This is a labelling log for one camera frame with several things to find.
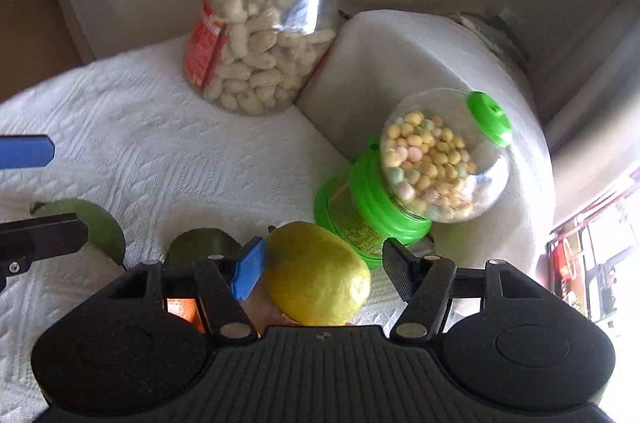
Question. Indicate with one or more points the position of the large orange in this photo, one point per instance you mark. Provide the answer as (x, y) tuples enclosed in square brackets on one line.
[(182, 309)]

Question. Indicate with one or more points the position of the yellow lemon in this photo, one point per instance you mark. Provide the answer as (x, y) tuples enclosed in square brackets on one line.
[(315, 275)]

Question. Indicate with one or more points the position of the green candy dispenser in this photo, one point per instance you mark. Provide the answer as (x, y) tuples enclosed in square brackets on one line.
[(440, 163)]

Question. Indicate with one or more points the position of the glass jar with gold lid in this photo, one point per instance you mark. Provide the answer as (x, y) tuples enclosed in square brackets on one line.
[(260, 53)]

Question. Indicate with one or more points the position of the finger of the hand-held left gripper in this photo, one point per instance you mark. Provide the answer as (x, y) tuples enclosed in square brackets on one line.
[(25, 152), (45, 235)]

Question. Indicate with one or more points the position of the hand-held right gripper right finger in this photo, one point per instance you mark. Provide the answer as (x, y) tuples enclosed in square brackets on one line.
[(397, 268)]

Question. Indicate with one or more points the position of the white textured tablecloth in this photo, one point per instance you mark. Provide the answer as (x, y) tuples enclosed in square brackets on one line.
[(150, 153)]

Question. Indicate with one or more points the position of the chair with white cover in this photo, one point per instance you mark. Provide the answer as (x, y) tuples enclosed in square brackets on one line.
[(400, 63)]

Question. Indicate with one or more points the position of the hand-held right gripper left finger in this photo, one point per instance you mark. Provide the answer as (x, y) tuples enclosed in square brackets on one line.
[(249, 270)]

